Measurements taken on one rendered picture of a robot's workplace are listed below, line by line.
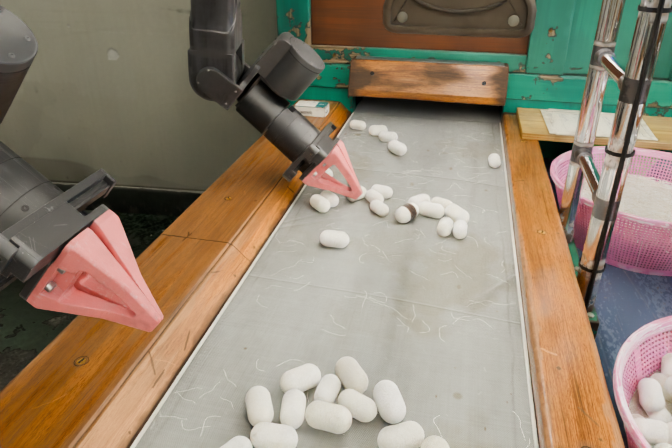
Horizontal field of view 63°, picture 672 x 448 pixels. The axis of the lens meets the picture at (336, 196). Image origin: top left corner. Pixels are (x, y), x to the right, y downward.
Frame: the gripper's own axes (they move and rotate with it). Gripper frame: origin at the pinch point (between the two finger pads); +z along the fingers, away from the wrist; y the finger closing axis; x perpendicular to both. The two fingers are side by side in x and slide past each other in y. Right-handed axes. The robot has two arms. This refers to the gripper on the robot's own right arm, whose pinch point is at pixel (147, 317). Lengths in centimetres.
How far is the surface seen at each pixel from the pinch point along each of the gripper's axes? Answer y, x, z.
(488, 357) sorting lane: 14.8, -6.2, 25.8
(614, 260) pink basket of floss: 44, -14, 43
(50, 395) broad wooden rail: 0.0, 13.6, -1.5
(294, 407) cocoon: 3.7, 2.0, 13.2
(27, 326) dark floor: 82, 131, -23
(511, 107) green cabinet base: 83, -12, 28
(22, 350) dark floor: 73, 127, -18
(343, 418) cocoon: 3.5, -0.5, 16.2
